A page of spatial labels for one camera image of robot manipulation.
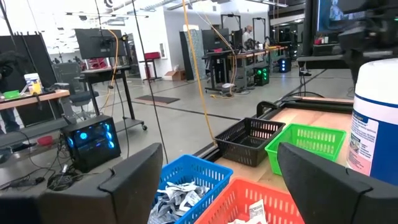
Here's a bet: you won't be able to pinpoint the black rolling cart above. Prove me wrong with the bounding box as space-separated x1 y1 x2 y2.
79 64 148 133

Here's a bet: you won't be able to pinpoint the black monitor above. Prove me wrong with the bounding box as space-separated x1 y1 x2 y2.
73 28 127 60

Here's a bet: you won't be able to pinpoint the person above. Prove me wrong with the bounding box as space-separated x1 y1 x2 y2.
0 50 27 134
241 24 254 50

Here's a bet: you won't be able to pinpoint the yellow hanging cable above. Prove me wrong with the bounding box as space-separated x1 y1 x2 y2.
182 0 216 146

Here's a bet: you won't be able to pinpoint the wooden workbench grey legs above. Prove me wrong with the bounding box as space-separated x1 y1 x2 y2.
0 89 78 147

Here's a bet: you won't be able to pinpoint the wooden workbench black legs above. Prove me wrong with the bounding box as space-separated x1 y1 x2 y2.
201 45 289 94

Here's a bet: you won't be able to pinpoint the black partition screen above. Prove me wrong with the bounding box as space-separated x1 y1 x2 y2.
0 32 59 93

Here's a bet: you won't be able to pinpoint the computer tower blue lights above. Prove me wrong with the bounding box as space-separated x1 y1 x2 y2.
278 57 292 73

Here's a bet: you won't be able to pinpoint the black plastic basket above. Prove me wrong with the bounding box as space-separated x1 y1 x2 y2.
214 117 286 167

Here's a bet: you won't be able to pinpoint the red round container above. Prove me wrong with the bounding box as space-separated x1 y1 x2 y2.
36 135 55 147

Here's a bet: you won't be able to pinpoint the cardboard box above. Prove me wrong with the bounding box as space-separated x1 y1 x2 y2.
164 68 187 82

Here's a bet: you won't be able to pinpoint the red topped stand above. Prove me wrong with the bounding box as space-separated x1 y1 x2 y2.
139 51 163 82

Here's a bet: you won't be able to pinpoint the computer tower green lights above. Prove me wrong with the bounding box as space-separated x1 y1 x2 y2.
253 65 271 87

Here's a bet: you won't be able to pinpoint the patterned grey panel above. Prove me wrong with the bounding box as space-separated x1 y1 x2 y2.
178 28 206 82

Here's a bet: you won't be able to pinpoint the dark floor mat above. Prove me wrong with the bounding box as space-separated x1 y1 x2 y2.
134 94 181 106

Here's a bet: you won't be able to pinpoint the large black computer tower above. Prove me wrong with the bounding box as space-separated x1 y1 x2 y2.
61 114 123 174

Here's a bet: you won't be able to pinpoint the yellow wipes canister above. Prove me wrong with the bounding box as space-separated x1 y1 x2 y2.
24 72 43 95

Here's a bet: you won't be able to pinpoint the yellow curved cable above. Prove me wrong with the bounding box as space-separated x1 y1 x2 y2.
101 28 120 108

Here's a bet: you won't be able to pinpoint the grey mesh office chair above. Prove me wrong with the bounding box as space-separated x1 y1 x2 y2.
52 62 101 121

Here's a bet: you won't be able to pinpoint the tangled black floor cables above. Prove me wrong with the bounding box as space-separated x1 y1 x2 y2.
0 149 91 194

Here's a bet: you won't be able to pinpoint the Lysol wipes canister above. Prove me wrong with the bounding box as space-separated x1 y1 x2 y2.
346 58 398 187

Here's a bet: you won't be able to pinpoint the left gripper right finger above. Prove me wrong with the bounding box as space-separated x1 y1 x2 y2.
276 142 398 224

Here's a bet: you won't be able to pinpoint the orange plastic basket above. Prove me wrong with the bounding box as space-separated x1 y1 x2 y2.
194 177 306 224

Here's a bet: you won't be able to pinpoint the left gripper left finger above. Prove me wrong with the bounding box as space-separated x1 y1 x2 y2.
0 142 164 224

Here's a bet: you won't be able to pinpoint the small green basket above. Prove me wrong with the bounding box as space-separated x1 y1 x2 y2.
2 90 21 100

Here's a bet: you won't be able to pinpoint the green plastic basket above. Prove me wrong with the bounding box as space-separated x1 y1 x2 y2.
264 123 347 176

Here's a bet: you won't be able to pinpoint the blue plastic basket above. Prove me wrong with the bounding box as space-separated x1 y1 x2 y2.
149 154 234 224

